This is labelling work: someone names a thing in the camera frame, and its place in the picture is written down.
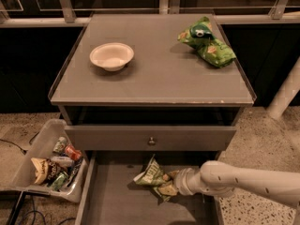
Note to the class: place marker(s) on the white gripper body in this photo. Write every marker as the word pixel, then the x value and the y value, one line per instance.
pixel 180 181

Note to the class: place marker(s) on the green jalapeno chip bag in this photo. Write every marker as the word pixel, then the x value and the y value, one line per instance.
pixel 154 177

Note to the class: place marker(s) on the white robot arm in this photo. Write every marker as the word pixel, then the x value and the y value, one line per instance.
pixel 215 178

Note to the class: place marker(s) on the round metal drawer knob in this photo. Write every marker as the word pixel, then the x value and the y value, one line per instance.
pixel 151 141

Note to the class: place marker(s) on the grey open middle drawer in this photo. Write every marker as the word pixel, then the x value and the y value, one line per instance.
pixel 110 196

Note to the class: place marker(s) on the grey drawer cabinet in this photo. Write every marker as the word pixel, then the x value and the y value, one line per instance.
pixel 165 84

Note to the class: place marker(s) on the grey top drawer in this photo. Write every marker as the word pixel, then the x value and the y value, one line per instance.
pixel 135 138

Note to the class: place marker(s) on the brown snack bag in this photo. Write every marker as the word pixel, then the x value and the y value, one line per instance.
pixel 46 170

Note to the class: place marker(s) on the green chip bag with bear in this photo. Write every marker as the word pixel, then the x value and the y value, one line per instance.
pixel 200 37

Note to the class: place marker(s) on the dark snack wrapper in bin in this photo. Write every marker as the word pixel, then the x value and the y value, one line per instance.
pixel 74 171

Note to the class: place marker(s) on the red orange soda can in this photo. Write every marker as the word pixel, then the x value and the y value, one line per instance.
pixel 71 152

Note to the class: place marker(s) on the green can in bin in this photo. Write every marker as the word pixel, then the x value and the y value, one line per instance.
pixel 59 181

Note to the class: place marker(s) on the silver drink can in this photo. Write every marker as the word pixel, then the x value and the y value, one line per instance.
pixel 63 161

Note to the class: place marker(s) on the green soda can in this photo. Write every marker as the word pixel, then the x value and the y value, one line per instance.
pixel 60 145

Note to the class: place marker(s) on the clear plastic storage bin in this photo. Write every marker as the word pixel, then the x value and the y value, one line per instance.
pixel 23 179

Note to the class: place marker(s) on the white paper bowl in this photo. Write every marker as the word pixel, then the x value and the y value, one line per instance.
pixel 111 56

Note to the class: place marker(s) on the metal window railing frame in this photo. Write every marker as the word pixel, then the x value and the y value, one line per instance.
pixel 47 13

